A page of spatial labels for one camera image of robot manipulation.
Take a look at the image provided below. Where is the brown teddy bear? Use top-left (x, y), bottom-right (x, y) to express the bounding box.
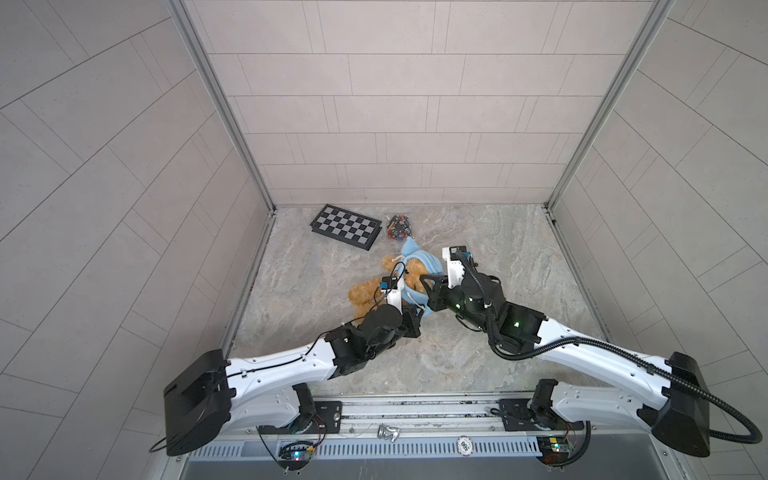
top-left (347, 254), bottom-right (424, 322)

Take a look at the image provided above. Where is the light blue bear hoodie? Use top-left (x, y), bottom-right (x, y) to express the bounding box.
top-left (395, 237), bottom-right (444, 317)

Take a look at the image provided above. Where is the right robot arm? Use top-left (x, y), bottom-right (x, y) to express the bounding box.
top-left (420, 272), bottom-right (715, 457)

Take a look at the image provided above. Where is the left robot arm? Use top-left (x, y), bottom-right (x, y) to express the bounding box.
top-left (161, 304), bottom-right (423, 456)

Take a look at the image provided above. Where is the silver metal clip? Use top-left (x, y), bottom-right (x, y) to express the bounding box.
top-left (377, 424), bottom-right (401, 443)

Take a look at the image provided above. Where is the bag of colourful pieces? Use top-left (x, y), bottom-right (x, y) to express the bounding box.
top-left (386, 214), bottom-right (412, 242)

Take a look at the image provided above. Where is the black white chessboard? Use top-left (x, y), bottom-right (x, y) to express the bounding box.
top-left (310, 204), bottom-right (382, 251)

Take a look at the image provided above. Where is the left circuit board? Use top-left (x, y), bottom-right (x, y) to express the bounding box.
top-left (279, 440), bottom-right (317, 462)

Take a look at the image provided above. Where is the circuit board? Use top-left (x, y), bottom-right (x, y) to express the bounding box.
top-left (279, 440), bottom-right (317, 462)
top-left (536, 436), bottom-right (572, 465)

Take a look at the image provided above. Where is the right circuit board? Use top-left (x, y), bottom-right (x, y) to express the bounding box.
top-left (536, 436), bottom-right (572, 465)

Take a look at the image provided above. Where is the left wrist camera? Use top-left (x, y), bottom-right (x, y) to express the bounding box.
top-left (380, 276), bottom-right (405, 312)

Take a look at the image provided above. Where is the left camera black cable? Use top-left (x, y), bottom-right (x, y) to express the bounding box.
top-left (371, 260), bottom-right (409, 310)

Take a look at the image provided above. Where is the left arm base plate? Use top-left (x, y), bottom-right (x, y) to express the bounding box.
top-left (258, 401), bottom-right (343, 435)

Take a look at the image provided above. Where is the aluminium mounting rail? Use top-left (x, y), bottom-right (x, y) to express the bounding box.
top-left (164, 392), bottom-right (670, 442)

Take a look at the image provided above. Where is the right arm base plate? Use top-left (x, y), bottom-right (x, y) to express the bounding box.
top-left (494, 399), bottom-right (585, 432)

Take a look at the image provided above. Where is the black corrugated cable conduit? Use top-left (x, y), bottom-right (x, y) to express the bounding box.
top-left (449, 248), bottom-right (763, 445)

